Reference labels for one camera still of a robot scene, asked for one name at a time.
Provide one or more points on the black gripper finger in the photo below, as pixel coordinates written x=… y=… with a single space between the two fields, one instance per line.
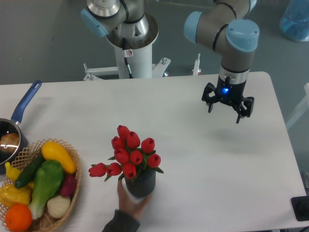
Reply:
x=209 y=100
x=245 y=108

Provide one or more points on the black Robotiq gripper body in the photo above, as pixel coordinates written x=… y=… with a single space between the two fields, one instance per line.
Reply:
x=229 y=94

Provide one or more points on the red tulip bouquet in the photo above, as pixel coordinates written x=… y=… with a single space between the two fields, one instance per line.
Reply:
x=131 y=158

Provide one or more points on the dark grey ribbed vase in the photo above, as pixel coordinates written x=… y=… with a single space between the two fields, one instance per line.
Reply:
x=143 y=185

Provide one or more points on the dark grey sleeve forearm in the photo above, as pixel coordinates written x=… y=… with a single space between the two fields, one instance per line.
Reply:
x=121 y=222

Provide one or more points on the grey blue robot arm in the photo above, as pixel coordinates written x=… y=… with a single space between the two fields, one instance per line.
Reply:
x=225 y=30

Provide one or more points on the bare human hand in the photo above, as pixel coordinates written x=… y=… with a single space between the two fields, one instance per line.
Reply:
x=128 y=206

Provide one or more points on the blue mesh bag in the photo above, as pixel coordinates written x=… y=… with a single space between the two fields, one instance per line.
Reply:
x=295 y=21

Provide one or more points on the black device at edge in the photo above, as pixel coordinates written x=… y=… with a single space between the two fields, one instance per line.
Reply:
x=301 y=207

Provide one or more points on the purple red onion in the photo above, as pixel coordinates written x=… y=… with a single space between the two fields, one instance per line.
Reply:
x=68 y=186

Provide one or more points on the yellow squash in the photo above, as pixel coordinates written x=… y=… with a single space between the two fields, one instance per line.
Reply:
x=55 y=151

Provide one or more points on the green leafy cabbage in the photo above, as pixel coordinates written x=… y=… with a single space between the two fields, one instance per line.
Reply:
x=47 y=181

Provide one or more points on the white garlic bulb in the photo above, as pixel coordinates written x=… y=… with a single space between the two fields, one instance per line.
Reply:
x=58 y=206

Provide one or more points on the dark green cucumber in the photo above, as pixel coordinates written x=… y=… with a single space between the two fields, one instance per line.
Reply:
x=28 y=173

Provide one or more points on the brown bread in pan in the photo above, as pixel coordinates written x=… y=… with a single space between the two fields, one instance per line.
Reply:
x=9 y=143

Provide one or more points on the yellow banana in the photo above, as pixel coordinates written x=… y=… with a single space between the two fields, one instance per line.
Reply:
x=13 y=173

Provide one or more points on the yellow orange gourd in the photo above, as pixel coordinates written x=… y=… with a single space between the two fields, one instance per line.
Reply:
x=10 y=195

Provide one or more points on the orange fruit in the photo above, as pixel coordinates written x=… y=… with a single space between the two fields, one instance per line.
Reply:
x=18 y=218

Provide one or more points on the white frame at right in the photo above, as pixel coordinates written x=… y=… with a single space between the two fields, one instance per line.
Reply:
x=299 y=110

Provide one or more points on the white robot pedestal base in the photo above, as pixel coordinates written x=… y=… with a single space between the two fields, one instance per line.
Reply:
x=133 y=48

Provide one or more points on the blue handled saucepan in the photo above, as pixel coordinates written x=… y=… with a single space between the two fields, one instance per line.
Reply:
x=12 y=125

